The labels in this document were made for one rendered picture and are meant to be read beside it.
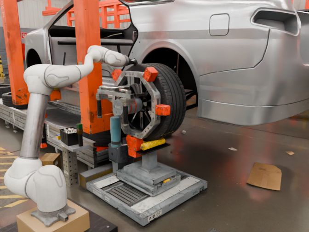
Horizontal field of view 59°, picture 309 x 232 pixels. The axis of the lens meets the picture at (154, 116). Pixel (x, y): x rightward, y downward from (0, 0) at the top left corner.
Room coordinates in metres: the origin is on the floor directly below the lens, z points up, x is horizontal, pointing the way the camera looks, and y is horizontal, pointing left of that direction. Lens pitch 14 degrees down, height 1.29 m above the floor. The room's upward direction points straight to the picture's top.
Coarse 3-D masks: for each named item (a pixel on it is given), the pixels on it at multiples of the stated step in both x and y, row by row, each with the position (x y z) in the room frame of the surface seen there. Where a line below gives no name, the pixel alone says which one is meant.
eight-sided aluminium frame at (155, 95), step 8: (128, 72) 2.23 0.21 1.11; (136, 72) 2.16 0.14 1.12; (120, 80) 2.31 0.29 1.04; (144, 80) 2.10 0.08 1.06; (152, 88) 2.06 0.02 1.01; (112, 96) 2.39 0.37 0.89; (152, 96) 2.03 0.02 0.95; (152, 104) 2.04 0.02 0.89; (152, 112) 2.04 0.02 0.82; (120, 120) 2.33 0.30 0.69; (152, 120) 2.03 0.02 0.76; (128, 128) 2.30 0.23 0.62; (152, 128) 2.10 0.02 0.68; (136, 136) 2.17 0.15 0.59; (144, 136) 2.12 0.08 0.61
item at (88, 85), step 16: (80, 0) 2.46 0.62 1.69; (96, 0) 2.53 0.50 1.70; (80, 16) 2.47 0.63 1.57; (96, 16) 2.53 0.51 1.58; (80, 32) 2.49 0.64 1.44; (96, 32) 2.52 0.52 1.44; (80, 48) 2.50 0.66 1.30; (80, 64) 2.50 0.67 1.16; (96, 64) 2.51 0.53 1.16; (80, 80) 2.52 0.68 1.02; (96, 80) 2.50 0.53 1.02; (80, 96) 2.53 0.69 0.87; (96, 112) 2.48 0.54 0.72; (96, 128) 2.48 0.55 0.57
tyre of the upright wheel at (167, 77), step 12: (168, 72) 2.23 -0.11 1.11; (156, 84) 2.12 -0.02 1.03; (168, 84) 2.11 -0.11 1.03; (180, 84) 2.21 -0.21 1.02; (168, 96) 2.06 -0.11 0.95; (180, 96) 2.15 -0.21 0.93; (180, 108) 2.13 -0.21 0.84; (168, 120) 2.05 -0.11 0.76; (180, 120) 2.18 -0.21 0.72; (156, 132) 2.12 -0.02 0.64; (168, 132) 2.17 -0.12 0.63
